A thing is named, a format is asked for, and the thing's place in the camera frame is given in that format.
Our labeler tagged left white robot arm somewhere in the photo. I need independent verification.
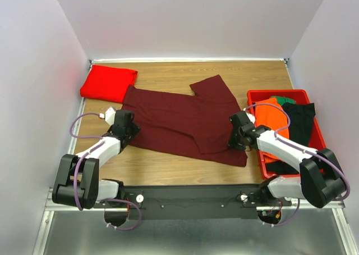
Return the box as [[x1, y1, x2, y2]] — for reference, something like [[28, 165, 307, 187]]
[[52, 107, 140, 211]]

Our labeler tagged maroon t shirt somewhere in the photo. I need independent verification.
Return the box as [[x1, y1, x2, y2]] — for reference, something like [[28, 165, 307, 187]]
[[122, 75, 247, 167]]

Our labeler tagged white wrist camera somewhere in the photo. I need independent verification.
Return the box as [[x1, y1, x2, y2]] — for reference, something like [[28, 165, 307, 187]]
[[99, 107, 116, 126], [246, 112, 256, 124]]

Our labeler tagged black t shirt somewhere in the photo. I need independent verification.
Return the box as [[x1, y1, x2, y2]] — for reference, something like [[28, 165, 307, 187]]
[[264, 102, 315, 175]]

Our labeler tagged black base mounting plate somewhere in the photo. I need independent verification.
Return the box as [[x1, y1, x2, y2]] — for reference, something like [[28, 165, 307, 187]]
[[121, 184, 292, 220]]

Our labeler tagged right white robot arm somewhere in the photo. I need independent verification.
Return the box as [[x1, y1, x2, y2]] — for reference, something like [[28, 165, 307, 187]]
[[228, 111, 351, 208]]

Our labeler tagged folded red t shirt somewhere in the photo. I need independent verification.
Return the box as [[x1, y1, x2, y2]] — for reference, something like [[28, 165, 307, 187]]
[[80, 65, 138, 103]]

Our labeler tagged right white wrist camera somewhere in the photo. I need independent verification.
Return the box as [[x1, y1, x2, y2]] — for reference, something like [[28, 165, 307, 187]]
[[246, 112, 256, 124]]

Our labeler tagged green t shirt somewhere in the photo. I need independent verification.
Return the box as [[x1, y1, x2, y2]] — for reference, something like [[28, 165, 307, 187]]
[[271, 95, 296, 106]]

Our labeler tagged orange t shirt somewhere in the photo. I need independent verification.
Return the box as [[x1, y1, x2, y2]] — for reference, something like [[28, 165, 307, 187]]
[[254, 98, 289, 163]]

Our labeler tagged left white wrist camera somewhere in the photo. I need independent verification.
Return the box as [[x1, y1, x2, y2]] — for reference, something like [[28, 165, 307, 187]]
[[99, 107, 116, 126]]

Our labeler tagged aluminium frame rail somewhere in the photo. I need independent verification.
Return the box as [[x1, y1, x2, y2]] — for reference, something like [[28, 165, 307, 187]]
[[291, 199, 345, 209]]

